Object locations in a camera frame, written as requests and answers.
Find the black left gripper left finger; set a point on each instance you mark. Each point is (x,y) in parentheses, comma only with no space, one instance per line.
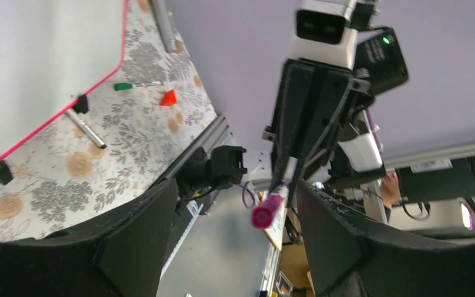
(118,253)

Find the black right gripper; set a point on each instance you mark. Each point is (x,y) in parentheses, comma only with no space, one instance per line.
(313,104)

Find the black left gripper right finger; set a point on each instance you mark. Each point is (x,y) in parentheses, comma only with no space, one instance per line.
(350,254)

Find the magenta marker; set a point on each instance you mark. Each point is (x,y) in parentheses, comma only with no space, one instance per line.
(263,216)

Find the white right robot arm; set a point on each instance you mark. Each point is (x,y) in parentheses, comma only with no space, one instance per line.
(357,159)

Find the left black whiteboard clip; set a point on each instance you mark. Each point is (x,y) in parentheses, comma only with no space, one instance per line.
(6,175)

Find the black whiteboard clip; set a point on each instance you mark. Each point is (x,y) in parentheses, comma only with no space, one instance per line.
(6,175)
(81,104)

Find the right black whiteboard clip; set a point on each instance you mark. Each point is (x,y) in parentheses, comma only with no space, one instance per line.
(81,104)

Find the pink framed whiteboard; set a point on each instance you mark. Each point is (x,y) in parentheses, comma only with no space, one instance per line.
(50,53)

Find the red triangular block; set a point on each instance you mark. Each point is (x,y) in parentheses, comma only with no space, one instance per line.
(169,99)

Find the floral patterned table mat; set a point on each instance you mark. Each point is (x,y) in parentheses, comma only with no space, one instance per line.
(62,179)

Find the green capped marker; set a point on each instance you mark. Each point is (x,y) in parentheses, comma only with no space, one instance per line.
(130,85)

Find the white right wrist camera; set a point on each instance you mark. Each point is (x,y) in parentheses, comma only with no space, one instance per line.
(323,34)

